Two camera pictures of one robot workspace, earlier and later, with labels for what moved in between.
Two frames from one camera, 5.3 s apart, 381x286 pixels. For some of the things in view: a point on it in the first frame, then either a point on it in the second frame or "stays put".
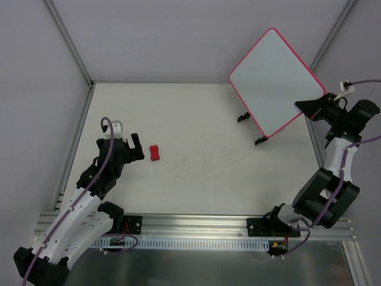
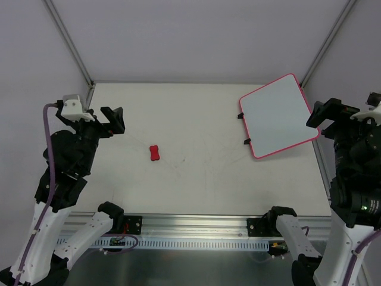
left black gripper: (128, 149) → (105, 126)
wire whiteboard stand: (247, 115) → (240, 117)
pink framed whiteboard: (271, 80) → (275, 117)
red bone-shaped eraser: (154, 152) stays put
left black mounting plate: (133, 223) stays put
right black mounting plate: (259, 227) stays put
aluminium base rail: (215, 227) stays put
